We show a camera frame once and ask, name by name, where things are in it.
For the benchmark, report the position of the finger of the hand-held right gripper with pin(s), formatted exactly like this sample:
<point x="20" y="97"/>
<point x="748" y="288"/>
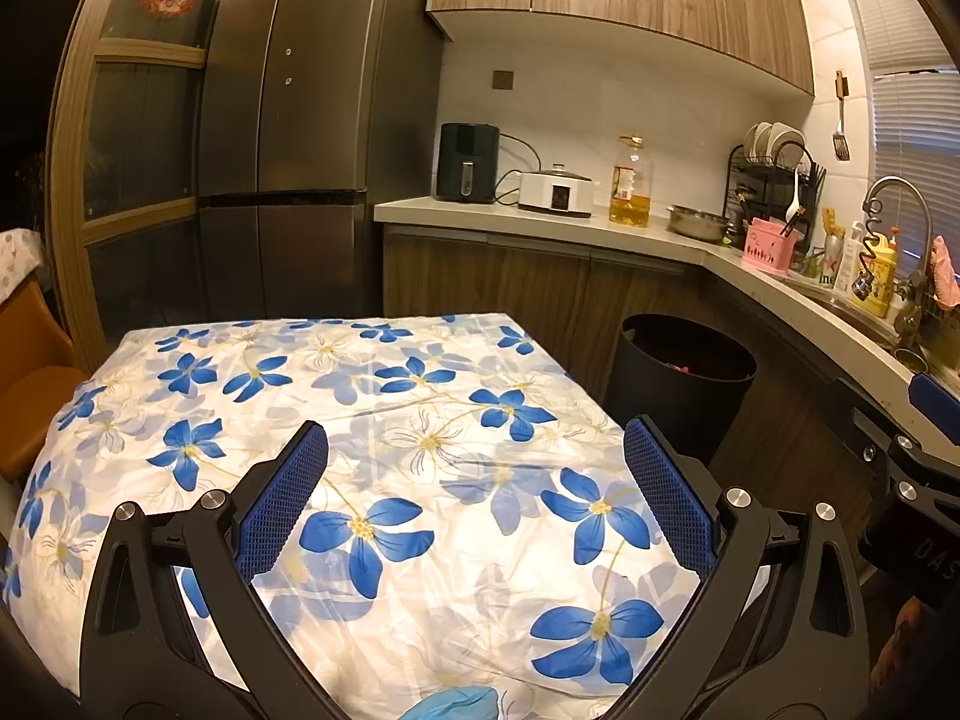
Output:
<point x="937" y="396"/>
<point x="862" y="424"/>

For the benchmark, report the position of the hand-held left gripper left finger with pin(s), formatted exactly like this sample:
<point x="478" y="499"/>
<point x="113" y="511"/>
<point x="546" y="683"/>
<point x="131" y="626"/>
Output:
<point x="285" y="495"/>

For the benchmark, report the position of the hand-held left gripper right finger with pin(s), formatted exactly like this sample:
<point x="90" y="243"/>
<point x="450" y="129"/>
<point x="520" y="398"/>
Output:
<point x="670" y="495"/>

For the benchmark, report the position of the black trash bin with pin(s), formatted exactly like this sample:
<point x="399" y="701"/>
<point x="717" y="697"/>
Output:
<point x="660" y="405"/>

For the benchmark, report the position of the yellow bottle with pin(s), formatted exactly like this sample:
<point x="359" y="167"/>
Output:
<point x="881" y="277"/>

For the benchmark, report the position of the pink rubber glove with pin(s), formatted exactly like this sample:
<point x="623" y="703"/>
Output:
<point x="941" y="262"/>

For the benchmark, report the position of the blue floral tablecloth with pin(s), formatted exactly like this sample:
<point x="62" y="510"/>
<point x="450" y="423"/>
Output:
<point x="420" y="577"/>

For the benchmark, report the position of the silver drink can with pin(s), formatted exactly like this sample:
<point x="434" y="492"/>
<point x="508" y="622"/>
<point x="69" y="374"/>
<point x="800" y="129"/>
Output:
<point x="831" y="266"/>

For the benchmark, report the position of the white bottle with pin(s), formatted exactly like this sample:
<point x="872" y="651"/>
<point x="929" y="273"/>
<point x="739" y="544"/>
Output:
<point x="852" y="259"/>

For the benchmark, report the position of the pink utensil basket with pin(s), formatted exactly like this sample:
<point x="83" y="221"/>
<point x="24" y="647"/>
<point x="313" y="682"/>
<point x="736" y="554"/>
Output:
<point x="769" y="249"/>

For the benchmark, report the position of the steel faucet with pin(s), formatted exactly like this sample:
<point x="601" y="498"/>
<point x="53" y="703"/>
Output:
<point x="892" y="184"/>

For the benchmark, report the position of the white plastic spoon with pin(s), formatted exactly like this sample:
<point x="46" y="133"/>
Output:
<point x="793" y="206"/>

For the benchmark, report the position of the steel basin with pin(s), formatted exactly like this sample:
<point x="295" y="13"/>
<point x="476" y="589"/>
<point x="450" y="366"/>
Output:
<point x="697" y="223"/>

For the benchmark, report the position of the black dish rack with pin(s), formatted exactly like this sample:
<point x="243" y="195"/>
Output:
<point x="750" y="187"/>

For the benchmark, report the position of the orange chair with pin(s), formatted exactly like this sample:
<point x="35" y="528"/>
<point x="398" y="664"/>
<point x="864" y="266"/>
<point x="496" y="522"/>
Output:
<point x="37" y="405"/>

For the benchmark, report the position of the hanging metal spatula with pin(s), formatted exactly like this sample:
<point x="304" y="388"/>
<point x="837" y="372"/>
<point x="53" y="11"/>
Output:
<point x="841" y="146"/>

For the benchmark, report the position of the window blinds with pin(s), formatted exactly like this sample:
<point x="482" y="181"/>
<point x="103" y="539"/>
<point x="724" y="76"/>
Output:
<point x="915" y="127"/>

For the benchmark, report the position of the kitchen counter with wooden cabinets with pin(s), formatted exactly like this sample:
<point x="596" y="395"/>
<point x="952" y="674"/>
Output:
<point x="487" y="277"/>

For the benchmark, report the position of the white plate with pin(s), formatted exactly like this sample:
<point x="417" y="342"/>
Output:
<point x="757" y="141"/>
<point x="789" y="144"/>

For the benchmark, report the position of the cooking oil bottle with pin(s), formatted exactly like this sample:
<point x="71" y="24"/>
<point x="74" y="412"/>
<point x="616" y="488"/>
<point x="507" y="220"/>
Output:
<point x="628" y="195"/>

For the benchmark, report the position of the white electric cooker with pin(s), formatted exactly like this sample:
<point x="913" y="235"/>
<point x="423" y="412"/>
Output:
<point x="555" y="195"/>

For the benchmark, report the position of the spotted white cloth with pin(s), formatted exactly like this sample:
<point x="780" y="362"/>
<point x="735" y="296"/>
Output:
<point x="19" y="259"/>

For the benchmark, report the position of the dark grey refrigerator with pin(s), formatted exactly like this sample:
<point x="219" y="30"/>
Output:
<point x="300" y="127"/>

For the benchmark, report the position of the black air fryer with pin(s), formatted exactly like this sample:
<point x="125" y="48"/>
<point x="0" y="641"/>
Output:
<point x="469" y="161"/>

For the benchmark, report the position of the wooden glass sliding door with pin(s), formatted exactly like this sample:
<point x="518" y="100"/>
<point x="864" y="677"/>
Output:
<point x="135" y="127"/>

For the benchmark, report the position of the brown wall switch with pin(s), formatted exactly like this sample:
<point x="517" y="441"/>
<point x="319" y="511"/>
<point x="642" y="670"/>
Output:
<point x="502" y="79"/>

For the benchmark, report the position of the wooden wall cabinets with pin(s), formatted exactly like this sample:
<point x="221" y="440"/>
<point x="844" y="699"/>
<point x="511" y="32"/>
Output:
<point x="637" y="0"/>

